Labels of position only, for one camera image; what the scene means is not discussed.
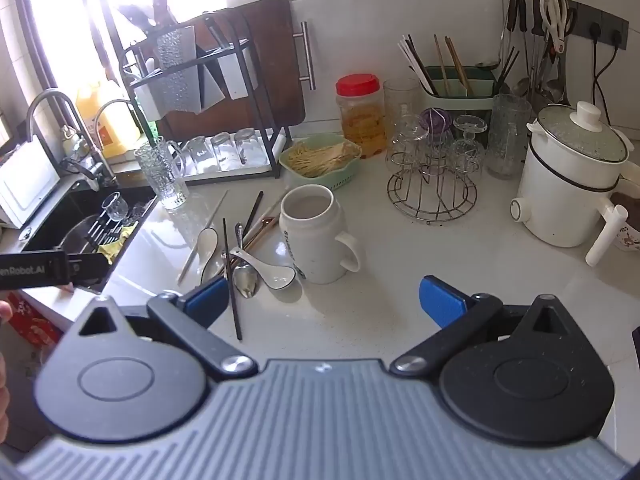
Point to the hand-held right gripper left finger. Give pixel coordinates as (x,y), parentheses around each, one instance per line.
(207,295)

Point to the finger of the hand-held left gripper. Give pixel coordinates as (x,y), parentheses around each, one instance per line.
(90,269)

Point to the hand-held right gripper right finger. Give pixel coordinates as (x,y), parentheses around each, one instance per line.
(442,300)

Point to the plain black chopstick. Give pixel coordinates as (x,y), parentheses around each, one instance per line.
(231,285)

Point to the steel spoon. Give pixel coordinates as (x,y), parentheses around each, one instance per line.
(245,282)

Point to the white ceramic spoon black rim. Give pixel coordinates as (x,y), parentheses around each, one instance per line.
(277,277)
(210,242)

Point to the white ceramic mug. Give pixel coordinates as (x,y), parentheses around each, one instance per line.
(310,245)

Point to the row of hanging steel utensils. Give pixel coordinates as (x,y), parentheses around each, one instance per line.
(535,75)

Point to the person's left hand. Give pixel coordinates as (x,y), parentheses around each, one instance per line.
(4,311)

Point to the yellow cloth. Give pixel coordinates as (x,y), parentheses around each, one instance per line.
(112,250)

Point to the black sink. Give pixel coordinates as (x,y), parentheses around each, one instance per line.
(50,240)

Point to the red printed box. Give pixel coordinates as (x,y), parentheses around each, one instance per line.
(35,320)

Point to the small cut glass cup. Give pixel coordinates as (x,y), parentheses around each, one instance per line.
(115,206)

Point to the white plastic box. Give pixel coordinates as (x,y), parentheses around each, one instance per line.
(27,185)

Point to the textured glass mug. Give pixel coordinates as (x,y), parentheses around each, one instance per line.
(162,175)

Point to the white drip tray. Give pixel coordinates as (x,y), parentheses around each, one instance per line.
(260,167)

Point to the clear glass tumbler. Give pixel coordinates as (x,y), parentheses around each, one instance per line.
(225,149)
(197,152)

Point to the white electric pot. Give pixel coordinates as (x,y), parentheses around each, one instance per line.
(560,205)

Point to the red print glass tumbler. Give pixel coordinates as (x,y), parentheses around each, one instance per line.
(251,145)

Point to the green plastic basket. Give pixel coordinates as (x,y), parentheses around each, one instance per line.
(345,175)

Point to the stemmed glass goblet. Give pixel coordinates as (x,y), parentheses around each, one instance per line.
(470,142)

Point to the black dish rack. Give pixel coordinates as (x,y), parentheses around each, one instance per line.
(275,150)

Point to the chrome kitchen faucet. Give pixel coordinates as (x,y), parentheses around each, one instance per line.
(42,97)

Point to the textured glass pitcher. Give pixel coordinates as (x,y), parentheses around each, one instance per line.
(507,135)

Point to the dried noodle bundle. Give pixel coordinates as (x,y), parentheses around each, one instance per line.
(320,157)

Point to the red lid plastic jar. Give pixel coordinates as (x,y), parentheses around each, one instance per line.
(361,120)

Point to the floral printed bowl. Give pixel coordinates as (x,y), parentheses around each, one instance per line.
(627,230)

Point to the green utensil holder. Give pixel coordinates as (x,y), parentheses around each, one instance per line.
(450,100)

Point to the tall clear glass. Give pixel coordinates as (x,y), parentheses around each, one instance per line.
(400,97)

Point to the textured silver knife holder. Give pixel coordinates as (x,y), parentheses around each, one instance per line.
(176,70)

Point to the white pot lid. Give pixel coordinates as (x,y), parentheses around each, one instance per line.
(585,132)

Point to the bunch of assorted chopsticks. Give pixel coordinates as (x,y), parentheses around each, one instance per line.
(415,60)

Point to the brown wooden cutting board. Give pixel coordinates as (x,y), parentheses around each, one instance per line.
(275,60)

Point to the black power strip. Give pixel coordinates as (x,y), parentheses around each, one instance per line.
(600,17)

